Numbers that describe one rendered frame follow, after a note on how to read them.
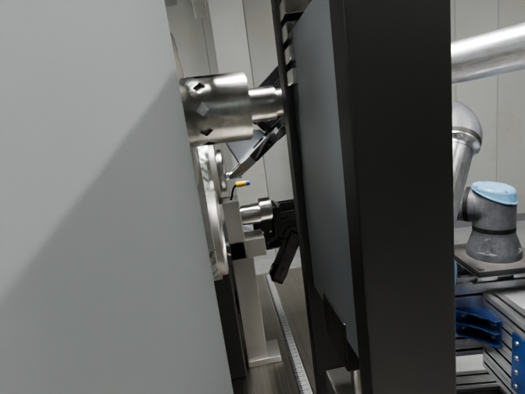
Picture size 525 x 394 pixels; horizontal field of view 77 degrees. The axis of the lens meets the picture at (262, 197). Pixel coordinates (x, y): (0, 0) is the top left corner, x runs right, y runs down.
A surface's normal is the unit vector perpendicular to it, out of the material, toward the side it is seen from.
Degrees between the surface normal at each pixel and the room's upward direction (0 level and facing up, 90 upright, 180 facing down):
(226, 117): 110
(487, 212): 90
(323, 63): 90
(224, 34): 90
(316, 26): 90
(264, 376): 0
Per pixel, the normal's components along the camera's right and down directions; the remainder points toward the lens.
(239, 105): 0.13, 0.23
